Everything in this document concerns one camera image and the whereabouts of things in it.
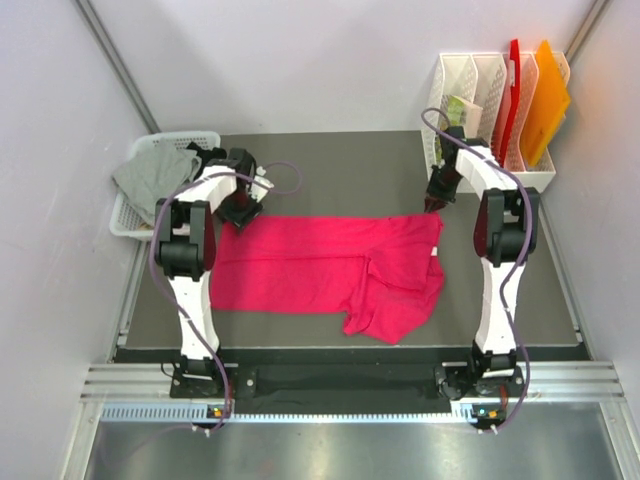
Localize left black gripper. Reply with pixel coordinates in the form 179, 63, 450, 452
214, 188, 264, 236

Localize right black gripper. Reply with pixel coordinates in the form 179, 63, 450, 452
423, 166, 462, 214

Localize magenta t shirt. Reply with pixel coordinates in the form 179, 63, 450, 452
210, 213, 445, 344

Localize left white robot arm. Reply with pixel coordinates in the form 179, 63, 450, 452
149, 148, 262, 401

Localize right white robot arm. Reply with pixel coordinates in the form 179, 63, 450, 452
425, 126, 540, 400

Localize black t shirt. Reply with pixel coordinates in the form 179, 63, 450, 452
186, 142, 227, 179

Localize grey t shirt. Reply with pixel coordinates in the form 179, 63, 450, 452
112, 142, 202, 226

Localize green book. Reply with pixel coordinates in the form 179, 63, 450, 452
437, 95, 483, 139

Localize white laundry basket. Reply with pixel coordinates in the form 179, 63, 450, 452
109, 131, 221, 241

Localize white file organizer rack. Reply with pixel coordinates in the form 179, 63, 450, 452
427, 52, 556, 192

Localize orange folder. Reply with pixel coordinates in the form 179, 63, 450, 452
520, 39, 571, 167

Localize red folder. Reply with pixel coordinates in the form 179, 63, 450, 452
492, 39, 521, 167

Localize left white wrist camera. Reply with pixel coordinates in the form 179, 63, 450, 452
249, 166, 274, 203

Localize aluminium frame rail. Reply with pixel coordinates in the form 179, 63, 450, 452
61, 361, 639, 479

